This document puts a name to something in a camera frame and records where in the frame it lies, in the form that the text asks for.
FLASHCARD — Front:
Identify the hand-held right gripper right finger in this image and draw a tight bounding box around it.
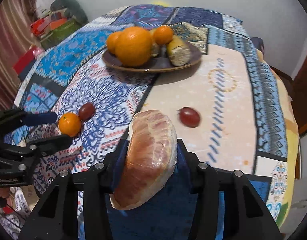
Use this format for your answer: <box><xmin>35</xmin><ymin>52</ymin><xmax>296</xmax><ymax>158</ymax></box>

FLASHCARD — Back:
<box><xmin>175</xmin><ymin>139</ymin><xmax>281</xmax><ymax>240</ymax></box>

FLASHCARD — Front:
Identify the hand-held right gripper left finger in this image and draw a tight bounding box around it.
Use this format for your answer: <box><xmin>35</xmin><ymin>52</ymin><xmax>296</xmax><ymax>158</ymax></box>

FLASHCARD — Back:
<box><xmin>18</xmin><ymin>137</ymin><xmax>130</xmax><ymax>240</ymax></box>

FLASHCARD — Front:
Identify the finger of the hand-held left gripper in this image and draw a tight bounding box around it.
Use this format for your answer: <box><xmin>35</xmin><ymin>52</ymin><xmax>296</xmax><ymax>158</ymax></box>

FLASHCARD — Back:
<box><xmin>0</xmin><ymin>109</ymin><xmax>58</xmax><ymax>131</ymax></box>
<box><xmin>0</xmin><ymin>134</ymin><xmax>73</xmax><ymax>172</ymax></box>

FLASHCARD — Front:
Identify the small tangerine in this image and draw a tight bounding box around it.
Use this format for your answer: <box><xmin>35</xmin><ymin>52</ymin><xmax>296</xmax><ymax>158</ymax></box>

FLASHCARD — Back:
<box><xmin>58</xmin><ymin>112</ymin><xmax>82</xmax><ymax>137</ymax></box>
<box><xmin>153</xmin><ymin>26</ymin><xmax>174</xmax><ymax>45</ymax></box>

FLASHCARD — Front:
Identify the pomelo wedge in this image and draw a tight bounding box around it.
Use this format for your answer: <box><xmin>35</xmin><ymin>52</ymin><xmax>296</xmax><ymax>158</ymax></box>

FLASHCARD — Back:
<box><xmin>110</xmin><ymin>109</ymin><xmax>178</xmax><ymax>211</ymax></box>

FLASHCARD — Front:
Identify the large orange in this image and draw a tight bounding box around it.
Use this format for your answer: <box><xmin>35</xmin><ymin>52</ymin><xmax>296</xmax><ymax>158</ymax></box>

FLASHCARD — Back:
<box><xmin>106</xmin><ymin>31</ymin><xmax>124</xmax><ymax>55</ymax></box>
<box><xmin>115</xmin><ymin>27</ymin><xmax>153</xmax><ymax>67</ymax></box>

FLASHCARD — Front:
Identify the dark purple plate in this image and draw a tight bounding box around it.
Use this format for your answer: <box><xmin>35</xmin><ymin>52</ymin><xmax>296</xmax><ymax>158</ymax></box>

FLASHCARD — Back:
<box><xmin>102</xmin><ymin>41</ymin><xmax>202</xmax><ymax>73</ymax></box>

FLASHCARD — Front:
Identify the yellow corn cob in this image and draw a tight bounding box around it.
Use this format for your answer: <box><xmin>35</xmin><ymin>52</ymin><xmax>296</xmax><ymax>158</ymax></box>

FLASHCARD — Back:
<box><xmin>167</xmin><ymin>35</ymin><xmax>192</xmax><ymax>67</ymax></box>
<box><xmin>149</xmin><ymin>29</ymin><xmax>161</xmax><ymax>58</ymax></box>

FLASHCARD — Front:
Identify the person's left hand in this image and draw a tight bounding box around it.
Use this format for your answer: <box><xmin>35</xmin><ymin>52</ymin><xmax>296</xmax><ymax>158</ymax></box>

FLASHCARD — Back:
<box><xmin>0</xmin><ymin>187</ymin><xmax>11</xmax><ymax>202</ymax></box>

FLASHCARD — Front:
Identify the small dark red fruit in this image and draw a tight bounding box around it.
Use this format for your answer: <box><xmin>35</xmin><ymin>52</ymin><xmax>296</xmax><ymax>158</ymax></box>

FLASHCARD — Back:
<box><xmin>178</xmin><ymin>107</ymin><xmax>201</xmax><ymax>127</ymax></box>
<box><xmin>78</xmin><ymin>102</ymin><xmax>95</xmax><ymax>121</ymax></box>

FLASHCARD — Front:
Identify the flat red box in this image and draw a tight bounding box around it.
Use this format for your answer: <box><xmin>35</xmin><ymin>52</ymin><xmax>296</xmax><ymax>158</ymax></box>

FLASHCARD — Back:
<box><xmin>13</xmin><ymin>51</ymin><xmax>37</xmax><ymax>74</ymax></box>

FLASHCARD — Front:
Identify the pink plush toy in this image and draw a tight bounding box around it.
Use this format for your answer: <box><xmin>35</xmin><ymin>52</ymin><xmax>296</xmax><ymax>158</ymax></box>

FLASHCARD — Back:
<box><xmin>31</xmin><ymin>47</ymin><xmax>45</xmax><ymax>58</ymax></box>

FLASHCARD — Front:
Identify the striped red curtain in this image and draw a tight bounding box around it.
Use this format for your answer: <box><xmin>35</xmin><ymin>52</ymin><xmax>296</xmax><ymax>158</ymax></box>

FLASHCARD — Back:
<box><xmin>0</xmin><ymin>0</ymin><xmax>37</xmax><ymax>105</ymax></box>

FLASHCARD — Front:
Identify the blue patchwork blanket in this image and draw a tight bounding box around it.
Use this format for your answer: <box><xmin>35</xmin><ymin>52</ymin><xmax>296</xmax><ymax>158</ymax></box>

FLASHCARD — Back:
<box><xmin>0</xmin><ymin>4</ymin><xmax>298</xmax><ymax>240</ymax></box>

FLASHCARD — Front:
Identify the pile of red boxes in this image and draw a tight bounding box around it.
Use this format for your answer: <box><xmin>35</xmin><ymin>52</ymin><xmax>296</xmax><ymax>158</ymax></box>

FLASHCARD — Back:
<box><xmin>31</xmin><ymin>14</ymin><xmax>69</xmax><ymax>37</ymax></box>

